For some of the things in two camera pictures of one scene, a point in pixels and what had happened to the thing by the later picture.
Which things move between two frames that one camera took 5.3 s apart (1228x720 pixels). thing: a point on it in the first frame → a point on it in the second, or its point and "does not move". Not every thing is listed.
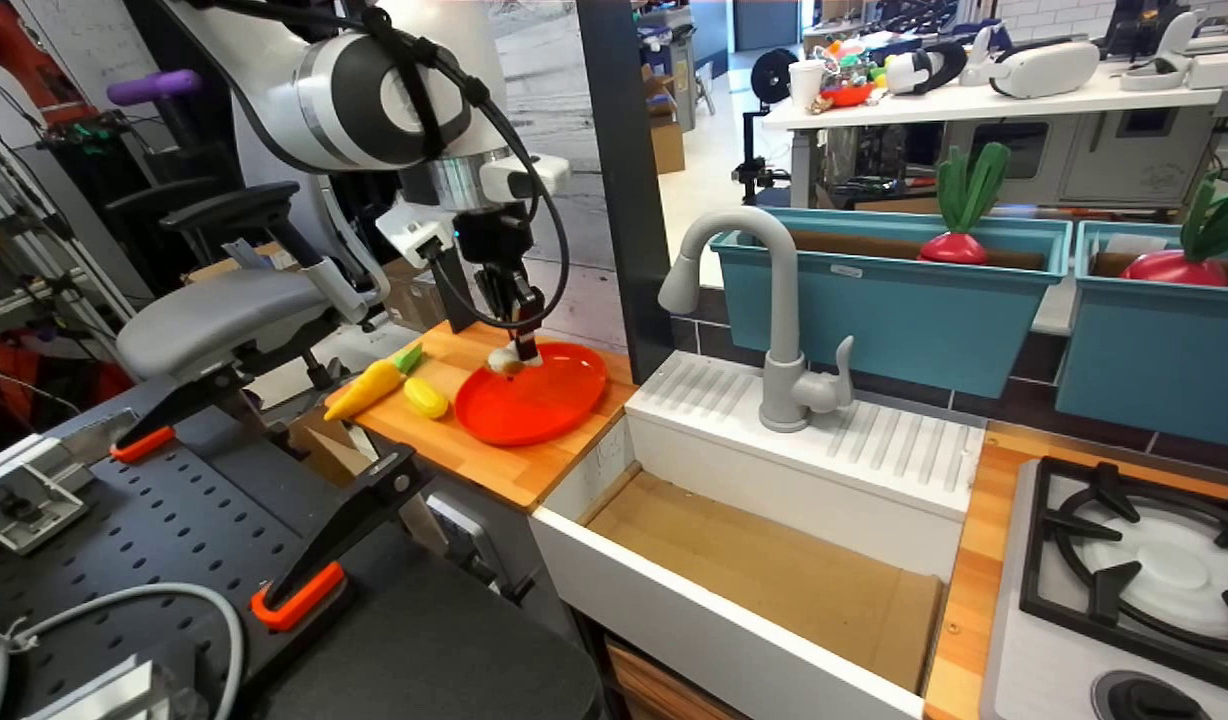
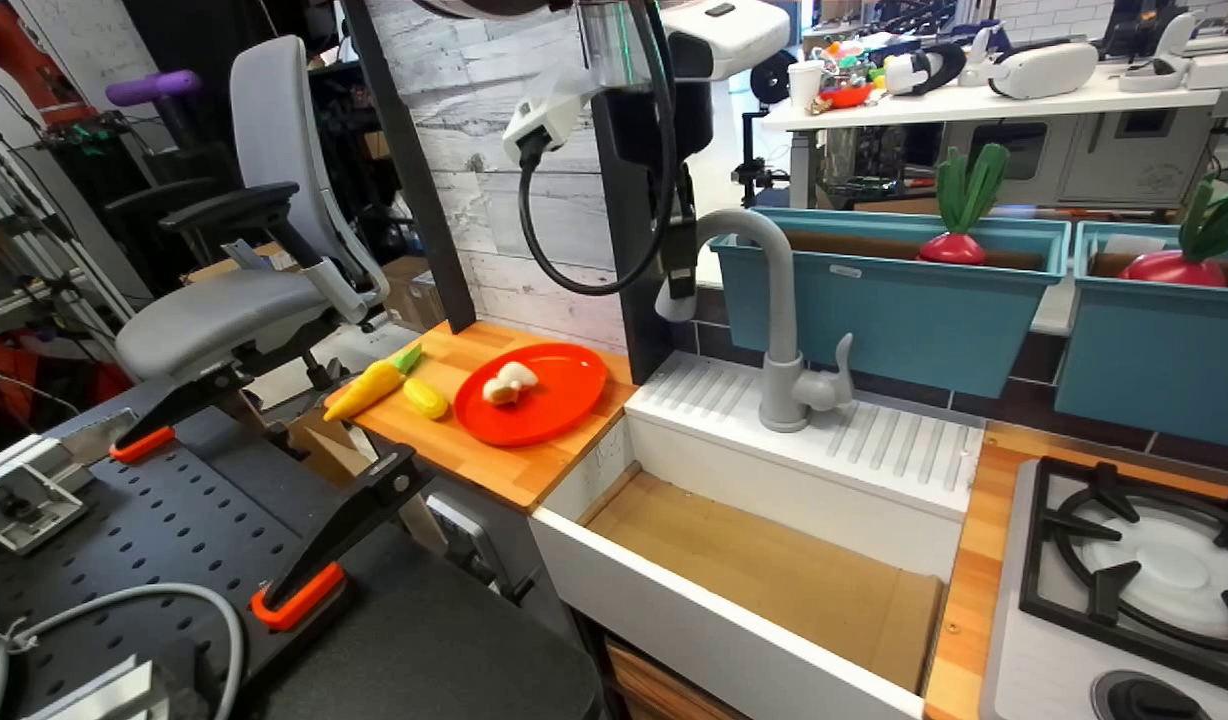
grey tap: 790,391 does not move
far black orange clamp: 154,429 does not move
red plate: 541,401 does not move
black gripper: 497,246 → 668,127
